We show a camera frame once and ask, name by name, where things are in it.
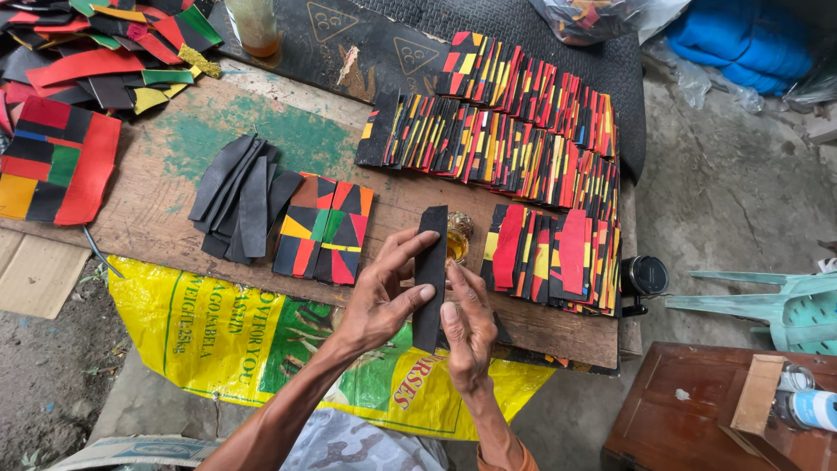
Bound person's left hand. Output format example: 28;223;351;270
331;229;442;358

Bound person's right hand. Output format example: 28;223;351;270
441;259;499;398

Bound black leather strip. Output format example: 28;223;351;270
411;205;450;355

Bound patchwork leather stack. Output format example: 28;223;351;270
313;181;375;287
272;172;337;280

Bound small glass glue jar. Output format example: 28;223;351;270
446;211;476;266

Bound row of patchwork leather pieces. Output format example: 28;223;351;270
480;204;623;319
355;88;621;221
435;31;619;159

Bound person's orange sleeve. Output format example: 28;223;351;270
475;437;541;471

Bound person's camouflage shorts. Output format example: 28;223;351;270
280;408;453;471

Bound yellow printed feed sack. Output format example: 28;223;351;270
107;255;557;442

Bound pile of black leather strips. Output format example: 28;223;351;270
188;134;306;266

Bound black round cup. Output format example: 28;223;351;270
619;254;671;319

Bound worn wooden work board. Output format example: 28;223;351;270
0;59;645;371

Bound printed cardboard box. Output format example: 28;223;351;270
46;434;225;471

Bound small open wooden box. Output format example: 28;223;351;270
717;353;837;456

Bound clear bottle with amber liquid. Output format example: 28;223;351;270
224;0;282;59

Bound small clear jar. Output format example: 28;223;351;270
777;361;817;393

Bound teal plastic chair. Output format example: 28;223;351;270
665;269;837;358

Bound flat brown cardboard piece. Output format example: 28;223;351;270
0;228;93;321

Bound large patchwork leather sheet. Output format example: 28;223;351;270
0;96;123;227

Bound crumpled clear plastic sheet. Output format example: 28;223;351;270
643;36;766;116

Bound plastic bag of leather scraps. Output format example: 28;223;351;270
527;0;691;47

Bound white bottle with blue label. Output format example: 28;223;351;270
774;389;837;433

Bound heap of coloured leather scraps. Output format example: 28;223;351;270
0;0;224;136

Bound blue cloth bundle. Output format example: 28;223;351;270
665;0;816;96

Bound thin grey wire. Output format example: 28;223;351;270
81;225;126;280

